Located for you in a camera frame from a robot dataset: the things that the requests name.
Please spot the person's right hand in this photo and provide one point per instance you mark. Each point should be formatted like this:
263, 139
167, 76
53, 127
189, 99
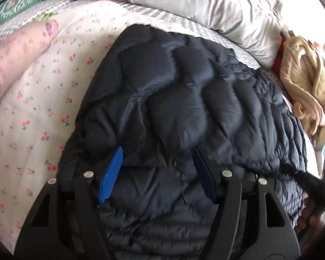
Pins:
311, 211

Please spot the cherry print blanket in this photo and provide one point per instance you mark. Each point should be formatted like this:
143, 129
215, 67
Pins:
43, 108

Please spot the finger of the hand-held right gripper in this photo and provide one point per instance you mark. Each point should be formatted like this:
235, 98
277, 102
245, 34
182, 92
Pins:
303, 177

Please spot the red cloth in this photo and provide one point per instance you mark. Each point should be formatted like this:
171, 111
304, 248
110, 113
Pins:
279, 57

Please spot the white pillow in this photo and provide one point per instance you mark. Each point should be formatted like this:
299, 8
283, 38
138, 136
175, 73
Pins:
219, 8

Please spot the beige fleece robe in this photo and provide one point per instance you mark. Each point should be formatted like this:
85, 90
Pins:
306, 78

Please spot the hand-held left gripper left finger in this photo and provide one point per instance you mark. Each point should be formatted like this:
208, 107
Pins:
112, 173

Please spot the pink floral quilt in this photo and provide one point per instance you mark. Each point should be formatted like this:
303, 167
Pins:
13, 57

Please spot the green patterned cushion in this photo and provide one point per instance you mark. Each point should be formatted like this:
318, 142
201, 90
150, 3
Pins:
16, 5

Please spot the dark navy puffer jacket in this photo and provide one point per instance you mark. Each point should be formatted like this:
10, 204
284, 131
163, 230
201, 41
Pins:
178, 108

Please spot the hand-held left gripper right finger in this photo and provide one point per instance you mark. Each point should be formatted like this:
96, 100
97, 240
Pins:
204, 173

